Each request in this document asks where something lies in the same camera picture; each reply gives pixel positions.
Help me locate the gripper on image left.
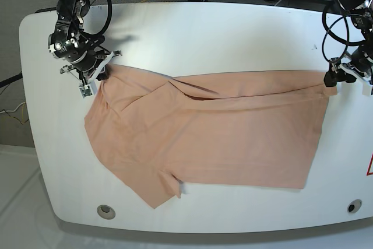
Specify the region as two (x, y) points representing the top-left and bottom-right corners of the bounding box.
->
(60, 50), (122, 85)

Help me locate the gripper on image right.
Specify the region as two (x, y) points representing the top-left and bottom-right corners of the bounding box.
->
(323, 46), (372, 87)

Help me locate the peach T-shirt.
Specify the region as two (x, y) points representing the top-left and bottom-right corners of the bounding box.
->
(85, 65), (337, 208)

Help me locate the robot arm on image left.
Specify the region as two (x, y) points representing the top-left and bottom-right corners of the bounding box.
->
(48, 0), (120, 86)

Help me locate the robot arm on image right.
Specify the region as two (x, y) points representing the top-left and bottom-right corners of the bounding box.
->
(321, 0), (372, 96)

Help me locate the black bar at left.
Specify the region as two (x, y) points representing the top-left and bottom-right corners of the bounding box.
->
(0, 72), (23, 88)

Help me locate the red triangle sticker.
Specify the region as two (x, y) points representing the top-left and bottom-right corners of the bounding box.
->
(367, 155), (373, 176)

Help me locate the right table grommet hole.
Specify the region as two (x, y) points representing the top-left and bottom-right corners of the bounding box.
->
(347, 199), (362, 213)

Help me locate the table grommet hole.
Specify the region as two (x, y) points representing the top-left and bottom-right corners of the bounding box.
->
(97, 205), (115, 220)
(347, 199), (362, 213)

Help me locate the left table grommet hole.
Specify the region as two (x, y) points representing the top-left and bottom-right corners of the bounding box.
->
(97, 205), (115, 220)

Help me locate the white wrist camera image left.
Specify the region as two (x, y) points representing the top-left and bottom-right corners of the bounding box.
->
(79, 84), (97, 98)

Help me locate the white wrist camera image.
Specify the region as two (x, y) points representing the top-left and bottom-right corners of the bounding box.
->
(79, 84), (97, 98)
(362, 83), (373, 97)

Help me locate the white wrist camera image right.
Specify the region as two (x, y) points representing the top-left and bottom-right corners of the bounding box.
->
(362, 83), (373, 97)

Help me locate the yellow cable on floor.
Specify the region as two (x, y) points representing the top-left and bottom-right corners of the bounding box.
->
(0, 103), (27, 126)

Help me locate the white cable on floor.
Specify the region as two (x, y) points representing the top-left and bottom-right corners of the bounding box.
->
(0, 101), (27, 115)

